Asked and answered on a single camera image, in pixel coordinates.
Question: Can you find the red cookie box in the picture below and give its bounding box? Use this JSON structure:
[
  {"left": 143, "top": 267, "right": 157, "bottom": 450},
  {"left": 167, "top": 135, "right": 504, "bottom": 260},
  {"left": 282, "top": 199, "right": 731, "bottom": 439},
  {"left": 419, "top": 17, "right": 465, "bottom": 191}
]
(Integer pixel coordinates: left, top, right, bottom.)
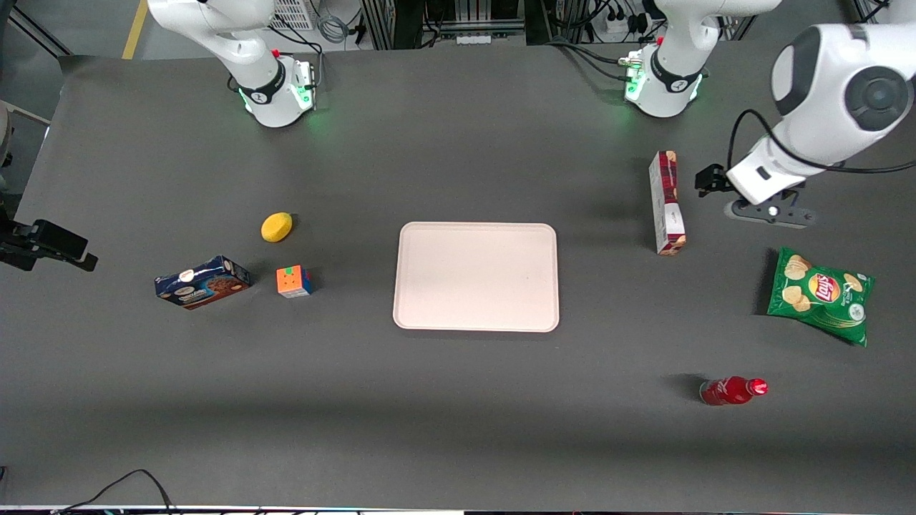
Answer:
[{"left": 648, "top": 150, "right": 687, "bottom": 257}]

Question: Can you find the black base cable bundle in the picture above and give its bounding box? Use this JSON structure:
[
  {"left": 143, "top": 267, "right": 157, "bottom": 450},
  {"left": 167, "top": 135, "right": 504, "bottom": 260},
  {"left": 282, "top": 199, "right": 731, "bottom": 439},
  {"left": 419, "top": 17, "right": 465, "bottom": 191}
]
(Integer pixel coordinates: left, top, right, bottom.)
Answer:
[{"left": 547, "top": 39, "right": 645, "bottom": 83}]

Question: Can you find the thin black table cable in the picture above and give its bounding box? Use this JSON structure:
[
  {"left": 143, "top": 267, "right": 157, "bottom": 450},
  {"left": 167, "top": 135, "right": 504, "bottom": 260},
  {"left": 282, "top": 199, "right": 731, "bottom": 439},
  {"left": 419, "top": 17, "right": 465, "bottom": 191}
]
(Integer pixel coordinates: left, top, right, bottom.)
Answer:
[{"left": 54, "top": 469, "right": 176, "bottom": 515}]

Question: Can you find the dark grey table cover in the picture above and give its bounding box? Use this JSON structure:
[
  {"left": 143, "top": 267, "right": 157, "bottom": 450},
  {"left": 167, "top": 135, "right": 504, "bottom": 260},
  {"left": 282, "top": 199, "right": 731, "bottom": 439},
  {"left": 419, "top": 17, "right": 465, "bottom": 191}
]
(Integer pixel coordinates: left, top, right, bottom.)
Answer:
[{"left": 0, "top": 39, "right": 916, "bottom": 510}]

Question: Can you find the pale pink plastic tray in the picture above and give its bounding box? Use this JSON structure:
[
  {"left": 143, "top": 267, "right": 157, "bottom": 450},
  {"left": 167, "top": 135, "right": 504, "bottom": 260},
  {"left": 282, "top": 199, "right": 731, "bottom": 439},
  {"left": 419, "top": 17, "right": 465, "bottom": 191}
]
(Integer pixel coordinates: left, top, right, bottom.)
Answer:
[{"left": 392, "top": 222, "right": 560, "bottom": 333}]

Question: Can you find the green chips bag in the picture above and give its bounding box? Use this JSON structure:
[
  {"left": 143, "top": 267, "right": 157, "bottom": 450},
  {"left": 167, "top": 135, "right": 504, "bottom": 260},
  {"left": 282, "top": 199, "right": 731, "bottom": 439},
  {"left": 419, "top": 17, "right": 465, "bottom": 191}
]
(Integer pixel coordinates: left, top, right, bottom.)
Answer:
[{"left": 766, "top": 247, "right": 875, "bottom": 348}]

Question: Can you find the yellow lemon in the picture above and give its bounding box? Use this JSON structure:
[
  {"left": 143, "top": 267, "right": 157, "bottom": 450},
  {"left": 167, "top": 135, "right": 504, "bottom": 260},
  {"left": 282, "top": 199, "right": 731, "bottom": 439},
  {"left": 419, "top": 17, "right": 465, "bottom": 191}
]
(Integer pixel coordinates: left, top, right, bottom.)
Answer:
[{"left": 260, "top": 212, "right": 293, "bottom": 244}]

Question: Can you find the white perforated basket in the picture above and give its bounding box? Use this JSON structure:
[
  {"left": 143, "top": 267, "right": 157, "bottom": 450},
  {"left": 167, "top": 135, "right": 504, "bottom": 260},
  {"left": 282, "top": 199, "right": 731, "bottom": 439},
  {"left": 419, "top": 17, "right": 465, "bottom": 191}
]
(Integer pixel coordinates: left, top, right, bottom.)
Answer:
[{"left": 268, "top": 0, "right": 316, "bottom": 31}]

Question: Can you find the colourful puzzle cube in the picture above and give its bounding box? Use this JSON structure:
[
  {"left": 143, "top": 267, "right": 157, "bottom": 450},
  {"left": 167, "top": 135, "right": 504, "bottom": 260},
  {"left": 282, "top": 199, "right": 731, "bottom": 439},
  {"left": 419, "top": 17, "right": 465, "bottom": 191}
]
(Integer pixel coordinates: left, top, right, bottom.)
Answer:
[{"left": 276, "top": 265, "right": 315, "bottom": 299}]

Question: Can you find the red drink bottle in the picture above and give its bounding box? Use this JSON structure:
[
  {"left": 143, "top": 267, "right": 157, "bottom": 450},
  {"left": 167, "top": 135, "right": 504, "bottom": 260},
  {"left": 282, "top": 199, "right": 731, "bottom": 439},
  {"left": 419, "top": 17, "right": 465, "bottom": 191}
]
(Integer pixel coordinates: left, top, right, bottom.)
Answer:
[{"left": 699, "top": 376, "right": 769, "bottom": 407}]

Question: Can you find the coiled grey cable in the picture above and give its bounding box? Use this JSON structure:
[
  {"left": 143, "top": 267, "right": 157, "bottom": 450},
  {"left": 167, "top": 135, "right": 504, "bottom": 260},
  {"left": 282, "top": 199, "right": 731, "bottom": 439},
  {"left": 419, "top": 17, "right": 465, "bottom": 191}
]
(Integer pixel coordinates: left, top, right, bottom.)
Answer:
[{"left": 316, "top": 0, "right": 353, "bottom": 44}]

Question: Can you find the blue cookie box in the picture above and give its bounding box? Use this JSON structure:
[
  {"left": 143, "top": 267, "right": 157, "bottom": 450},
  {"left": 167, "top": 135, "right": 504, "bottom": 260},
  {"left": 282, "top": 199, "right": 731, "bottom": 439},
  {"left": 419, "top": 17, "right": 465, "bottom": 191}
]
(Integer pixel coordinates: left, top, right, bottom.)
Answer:
[{"left": 154, "top": 255, "right": 252, "bottom": 310}]

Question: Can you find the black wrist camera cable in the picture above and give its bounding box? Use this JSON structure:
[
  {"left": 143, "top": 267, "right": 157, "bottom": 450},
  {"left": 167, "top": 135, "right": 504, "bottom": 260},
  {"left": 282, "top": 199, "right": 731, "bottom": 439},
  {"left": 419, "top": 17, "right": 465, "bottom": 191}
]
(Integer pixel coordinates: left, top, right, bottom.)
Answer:
[{"left": 727, "top": 109, "right": 916, "bottom": 175}]

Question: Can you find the large white power strip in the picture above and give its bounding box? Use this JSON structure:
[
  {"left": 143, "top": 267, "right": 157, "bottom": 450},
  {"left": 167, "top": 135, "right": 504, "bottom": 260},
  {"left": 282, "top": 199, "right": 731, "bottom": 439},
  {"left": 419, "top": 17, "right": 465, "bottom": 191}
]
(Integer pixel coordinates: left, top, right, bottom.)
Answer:
[{"left": 603, "top": 6, "right": 649, "bottom": 41}]

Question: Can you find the aluminium equipment frame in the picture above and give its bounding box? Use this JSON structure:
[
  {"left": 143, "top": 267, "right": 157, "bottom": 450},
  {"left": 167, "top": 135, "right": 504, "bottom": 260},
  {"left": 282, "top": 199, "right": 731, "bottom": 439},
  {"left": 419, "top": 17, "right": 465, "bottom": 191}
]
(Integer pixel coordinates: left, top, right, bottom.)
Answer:
[{"left": 360, "top": 0, "right": 546, "bottom": 51}]

